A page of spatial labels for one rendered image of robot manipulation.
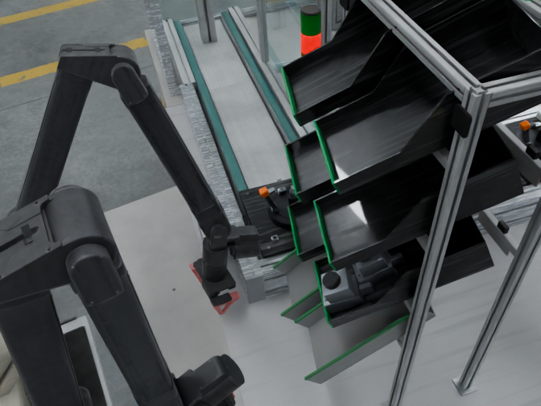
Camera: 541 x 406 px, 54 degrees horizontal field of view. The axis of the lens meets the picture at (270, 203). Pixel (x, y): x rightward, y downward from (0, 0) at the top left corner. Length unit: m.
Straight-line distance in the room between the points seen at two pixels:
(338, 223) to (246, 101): 1.10
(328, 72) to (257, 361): 0.71
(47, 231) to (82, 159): 2.77
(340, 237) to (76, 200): 0.42
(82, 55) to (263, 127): 0.93
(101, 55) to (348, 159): 0.45
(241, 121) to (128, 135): 1.68
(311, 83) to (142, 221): 0.89
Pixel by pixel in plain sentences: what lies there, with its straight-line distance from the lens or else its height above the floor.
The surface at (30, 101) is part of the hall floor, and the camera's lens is 3.98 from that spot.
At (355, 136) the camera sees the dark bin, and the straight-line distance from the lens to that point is 0.73.
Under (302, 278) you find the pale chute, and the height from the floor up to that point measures 1.02.
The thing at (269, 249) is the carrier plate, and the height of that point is 0.97.
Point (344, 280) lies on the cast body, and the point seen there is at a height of 1.27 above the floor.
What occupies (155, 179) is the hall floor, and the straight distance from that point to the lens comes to 3.02.
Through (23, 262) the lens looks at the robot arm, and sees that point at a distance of 0.52.
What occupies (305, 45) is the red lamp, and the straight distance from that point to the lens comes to 1.32.
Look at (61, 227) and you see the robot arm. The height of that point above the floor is 1.62.
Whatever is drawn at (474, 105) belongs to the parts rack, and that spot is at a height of 1.65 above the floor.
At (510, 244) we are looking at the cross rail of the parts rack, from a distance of 0.93.
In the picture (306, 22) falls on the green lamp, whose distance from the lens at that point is 1.29.
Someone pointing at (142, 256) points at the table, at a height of 0.86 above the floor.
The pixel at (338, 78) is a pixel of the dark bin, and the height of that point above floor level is 1.54.
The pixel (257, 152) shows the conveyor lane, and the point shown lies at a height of 0.92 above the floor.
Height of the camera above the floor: 1.98
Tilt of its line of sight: 46 degrees down
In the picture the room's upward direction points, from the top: 5 degrees counter-clockwise
